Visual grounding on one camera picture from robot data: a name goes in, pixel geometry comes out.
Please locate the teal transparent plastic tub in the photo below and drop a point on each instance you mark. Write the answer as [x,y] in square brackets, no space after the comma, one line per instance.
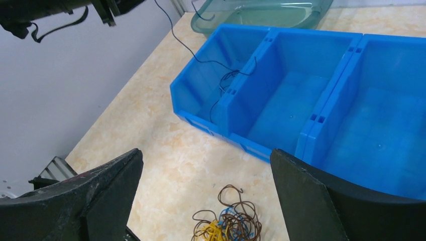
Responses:
[288,14]

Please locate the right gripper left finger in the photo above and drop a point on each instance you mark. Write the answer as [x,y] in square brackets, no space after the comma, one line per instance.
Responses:
[94,205]

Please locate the aluminium frame rail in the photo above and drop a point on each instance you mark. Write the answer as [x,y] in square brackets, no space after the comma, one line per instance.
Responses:
[56,171]

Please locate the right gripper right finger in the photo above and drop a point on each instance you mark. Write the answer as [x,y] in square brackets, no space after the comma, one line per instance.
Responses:
[317,205]

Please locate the blue three-compartment bin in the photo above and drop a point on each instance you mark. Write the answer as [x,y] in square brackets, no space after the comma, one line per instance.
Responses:
[350,104]

